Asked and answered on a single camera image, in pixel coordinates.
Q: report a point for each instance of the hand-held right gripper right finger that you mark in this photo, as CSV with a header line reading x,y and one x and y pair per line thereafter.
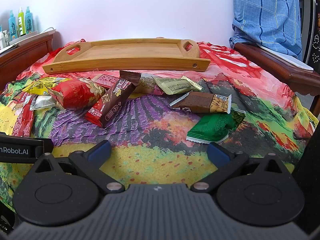
x,y
217,152

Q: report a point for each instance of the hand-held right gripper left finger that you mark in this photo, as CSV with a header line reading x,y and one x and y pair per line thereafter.
x,y
100,150

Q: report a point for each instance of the brown almond snack bar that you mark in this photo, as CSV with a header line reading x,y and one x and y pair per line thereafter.
x,y
200,102

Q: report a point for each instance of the dark brown snack bar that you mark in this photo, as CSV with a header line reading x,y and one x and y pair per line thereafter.
x,y
117,100

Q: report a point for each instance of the small white snack packet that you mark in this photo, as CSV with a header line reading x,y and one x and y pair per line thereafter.
x,y
43,102

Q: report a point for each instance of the wooden tray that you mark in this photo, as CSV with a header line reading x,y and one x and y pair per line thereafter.
x,y
135,52

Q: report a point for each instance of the long red snack packet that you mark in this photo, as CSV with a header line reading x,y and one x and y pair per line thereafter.
x,y
22,122

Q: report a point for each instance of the red snack bar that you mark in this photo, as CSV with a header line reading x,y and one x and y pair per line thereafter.
x,y
93,113

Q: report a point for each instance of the short red snack packet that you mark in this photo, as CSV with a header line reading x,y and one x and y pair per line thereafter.
x,y
25,100

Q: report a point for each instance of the printed blanket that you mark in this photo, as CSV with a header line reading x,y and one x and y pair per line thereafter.
x,y
155,130

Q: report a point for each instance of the large red snack bag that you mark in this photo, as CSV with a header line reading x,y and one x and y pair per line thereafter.
x,y
75,95

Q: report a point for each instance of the yellow snack packet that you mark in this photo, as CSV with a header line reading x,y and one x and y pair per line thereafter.
x,y
37,87

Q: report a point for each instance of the pink red snack packet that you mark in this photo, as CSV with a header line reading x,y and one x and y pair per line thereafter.
x,y
106,80

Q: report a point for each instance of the olive green snack packet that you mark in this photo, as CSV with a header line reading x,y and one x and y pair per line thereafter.
x,y
175,86

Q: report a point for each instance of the beige snack packet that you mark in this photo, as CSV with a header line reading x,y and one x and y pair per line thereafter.
x,y
147,83

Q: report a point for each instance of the wooden headboard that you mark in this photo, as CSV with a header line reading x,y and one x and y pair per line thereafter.
x,y
27,55

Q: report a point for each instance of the small white bottle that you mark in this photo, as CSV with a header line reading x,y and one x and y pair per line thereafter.
x,y
3,40

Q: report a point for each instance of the white plastic tray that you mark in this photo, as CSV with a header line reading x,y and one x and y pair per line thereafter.
x,y
30,36

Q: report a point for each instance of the white sheet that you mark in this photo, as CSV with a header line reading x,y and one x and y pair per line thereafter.
x,y
287,58

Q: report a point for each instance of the green bottle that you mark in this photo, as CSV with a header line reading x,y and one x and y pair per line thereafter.
x,y
22,22

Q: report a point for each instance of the blue plaid cloth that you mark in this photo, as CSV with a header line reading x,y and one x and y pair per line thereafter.
x,y
265,15

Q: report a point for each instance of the dark dotted appliance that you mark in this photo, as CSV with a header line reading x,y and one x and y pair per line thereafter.
x,y
313,30

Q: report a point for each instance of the wooden bed frame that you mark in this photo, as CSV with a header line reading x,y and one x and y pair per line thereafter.
x,y
275,67

